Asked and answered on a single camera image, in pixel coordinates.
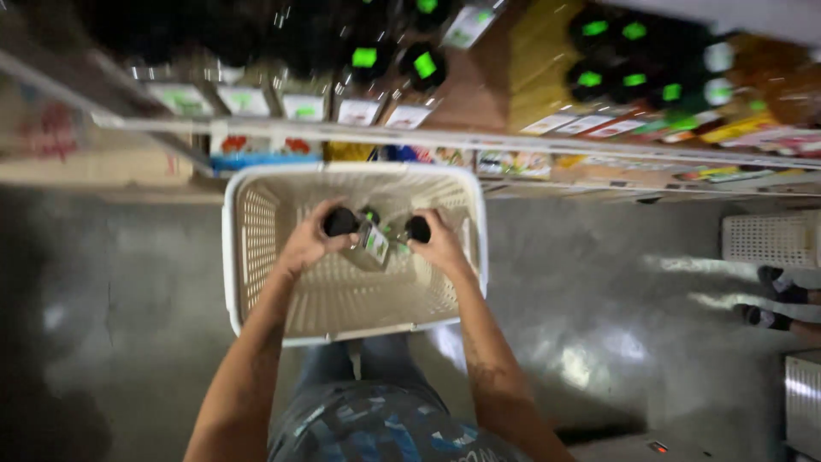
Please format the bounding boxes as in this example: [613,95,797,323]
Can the dark bottle with black cap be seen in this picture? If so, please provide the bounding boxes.
[391,215,432,254]
[322,207,391,272]

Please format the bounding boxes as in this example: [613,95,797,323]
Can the person's right hand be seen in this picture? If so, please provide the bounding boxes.
[406,208,475,278]

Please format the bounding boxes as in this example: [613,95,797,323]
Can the cardboard box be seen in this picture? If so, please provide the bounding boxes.
[0,77,196,187]

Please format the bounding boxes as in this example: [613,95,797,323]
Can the person's left hand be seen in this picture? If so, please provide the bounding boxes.
[278,197,360,278]

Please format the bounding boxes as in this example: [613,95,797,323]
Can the cream plastic shopping basket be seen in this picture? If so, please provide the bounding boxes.
[222,160,490,348]

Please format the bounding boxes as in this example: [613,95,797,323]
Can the person's blue jeans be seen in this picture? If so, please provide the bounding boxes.
[294,334,450,412]

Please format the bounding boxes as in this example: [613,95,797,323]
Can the store shelf with bottles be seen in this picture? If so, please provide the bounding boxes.
[0,0,821,198]

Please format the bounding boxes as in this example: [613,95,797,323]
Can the person's patterned shirt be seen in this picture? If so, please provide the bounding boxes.
[267,380,533,462]

